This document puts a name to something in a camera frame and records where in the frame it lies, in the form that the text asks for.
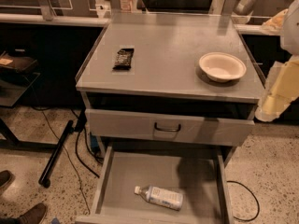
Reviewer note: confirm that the black snack bar packet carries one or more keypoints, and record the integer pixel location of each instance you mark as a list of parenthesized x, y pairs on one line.
[(123, 59)]

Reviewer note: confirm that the open grey middle drawer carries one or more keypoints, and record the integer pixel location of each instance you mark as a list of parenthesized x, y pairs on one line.
[(198, 174)]

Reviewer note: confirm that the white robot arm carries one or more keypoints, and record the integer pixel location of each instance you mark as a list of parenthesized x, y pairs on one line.
[(287, 21)]

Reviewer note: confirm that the brown shoe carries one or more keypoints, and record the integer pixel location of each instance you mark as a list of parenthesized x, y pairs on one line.
[(33, 216), (6, 177)]

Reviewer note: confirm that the white rail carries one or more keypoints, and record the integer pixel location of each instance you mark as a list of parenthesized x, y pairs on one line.
[(246, 29), (57, 20)]

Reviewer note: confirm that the white rail right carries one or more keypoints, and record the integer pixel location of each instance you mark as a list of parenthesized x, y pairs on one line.
[(246, 29)]

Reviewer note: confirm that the grey drawer cabinet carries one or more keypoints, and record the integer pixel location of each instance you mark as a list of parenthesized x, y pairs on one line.
[(165, 77)]

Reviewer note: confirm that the white rail left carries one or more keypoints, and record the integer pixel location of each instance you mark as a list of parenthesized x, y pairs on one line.
[(57, 20)]

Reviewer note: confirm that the grey top drawer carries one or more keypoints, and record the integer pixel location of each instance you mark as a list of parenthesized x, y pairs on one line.
[(196, 130)]

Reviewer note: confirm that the dark side table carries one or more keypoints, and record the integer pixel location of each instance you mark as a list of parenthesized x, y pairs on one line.
[(12, 88)]

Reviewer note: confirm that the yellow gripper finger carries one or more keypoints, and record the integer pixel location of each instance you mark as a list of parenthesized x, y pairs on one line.
[(281, 88)]

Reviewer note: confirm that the white paper bowl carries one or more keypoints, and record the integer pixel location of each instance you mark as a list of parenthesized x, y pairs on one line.
[(222, 67)]

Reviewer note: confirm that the black drawer handle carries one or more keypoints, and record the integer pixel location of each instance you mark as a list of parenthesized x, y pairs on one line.
[(168, 130)]

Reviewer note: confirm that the black metal stand leg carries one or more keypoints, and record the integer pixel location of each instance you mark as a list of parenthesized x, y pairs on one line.
[(44, 180)]

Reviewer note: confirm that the brown shoe upper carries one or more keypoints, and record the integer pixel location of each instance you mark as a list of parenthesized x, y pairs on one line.
[(6, 177)]

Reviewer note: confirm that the blue label plastic bottle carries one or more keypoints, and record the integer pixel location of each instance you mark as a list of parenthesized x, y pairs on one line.
[(163, 197)]

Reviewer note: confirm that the brown shoe lower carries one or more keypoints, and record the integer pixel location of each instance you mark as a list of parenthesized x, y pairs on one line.
[(33, 216)]

